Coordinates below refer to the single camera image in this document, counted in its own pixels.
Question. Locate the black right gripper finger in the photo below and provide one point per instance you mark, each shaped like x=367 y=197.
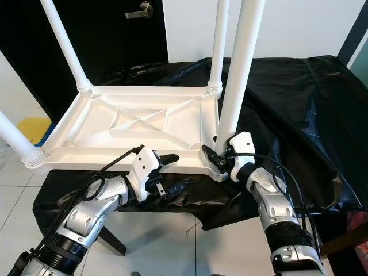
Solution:
x=213 y=157

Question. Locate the white plastic table leg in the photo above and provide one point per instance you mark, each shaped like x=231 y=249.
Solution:
x=63 y=40
x=20 y=141
x=218 y=40
x=241 y=69

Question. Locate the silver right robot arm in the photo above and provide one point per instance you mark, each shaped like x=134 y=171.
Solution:
x=276 y=207

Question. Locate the brown wooden table leg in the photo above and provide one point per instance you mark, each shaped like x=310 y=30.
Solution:
x=342 y=244
x=115 y=238

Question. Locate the black plastic table cover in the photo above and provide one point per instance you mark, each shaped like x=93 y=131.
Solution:
x=310 y=115

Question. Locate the black door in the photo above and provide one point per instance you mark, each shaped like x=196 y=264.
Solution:
x=115 y=52

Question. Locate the pink plastic bag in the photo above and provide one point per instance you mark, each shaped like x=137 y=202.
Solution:
x=359 y=224

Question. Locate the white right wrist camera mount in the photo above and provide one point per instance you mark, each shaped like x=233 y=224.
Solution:
x=242 y=146

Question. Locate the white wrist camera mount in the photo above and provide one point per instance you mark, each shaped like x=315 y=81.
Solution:
x=144 y=167
x=242 y=146

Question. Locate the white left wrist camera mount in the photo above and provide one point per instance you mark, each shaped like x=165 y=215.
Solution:
x=144 y=167

